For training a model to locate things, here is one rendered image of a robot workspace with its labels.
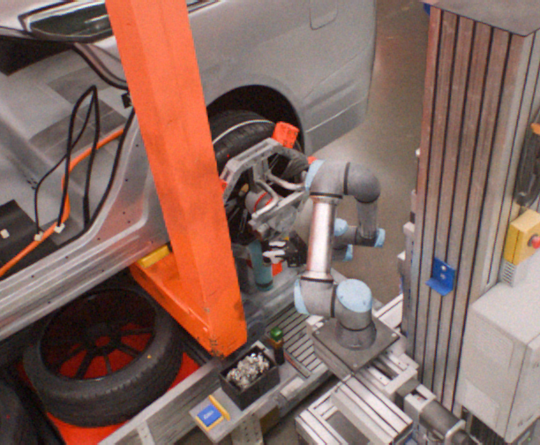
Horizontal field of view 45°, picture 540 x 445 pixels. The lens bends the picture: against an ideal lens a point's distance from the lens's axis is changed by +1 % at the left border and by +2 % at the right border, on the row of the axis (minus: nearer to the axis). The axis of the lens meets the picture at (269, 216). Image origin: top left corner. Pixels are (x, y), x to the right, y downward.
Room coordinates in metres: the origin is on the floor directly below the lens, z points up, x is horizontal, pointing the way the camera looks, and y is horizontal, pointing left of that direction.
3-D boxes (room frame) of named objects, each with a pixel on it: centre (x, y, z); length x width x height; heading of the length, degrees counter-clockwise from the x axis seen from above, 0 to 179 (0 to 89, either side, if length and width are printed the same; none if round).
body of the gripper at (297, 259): (1.92, -0.11, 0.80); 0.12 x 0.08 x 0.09; 81
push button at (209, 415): (1.44, 0.33, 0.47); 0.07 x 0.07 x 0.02; 36
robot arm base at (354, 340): (1.46, -0.25, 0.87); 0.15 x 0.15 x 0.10
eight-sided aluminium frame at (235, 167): (2.23, 0.03, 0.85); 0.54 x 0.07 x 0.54; 126
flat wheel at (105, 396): (1.90, 0.80, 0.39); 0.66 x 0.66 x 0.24
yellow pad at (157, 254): (2.16, 0.56, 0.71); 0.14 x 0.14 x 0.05; 36
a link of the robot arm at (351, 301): (1.47, -0.25, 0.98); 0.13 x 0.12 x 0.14; 71
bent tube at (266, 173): (2.19, -0.12, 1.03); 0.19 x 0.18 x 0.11; 36
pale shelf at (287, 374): (1.54, 0.19, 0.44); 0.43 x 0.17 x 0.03; 126
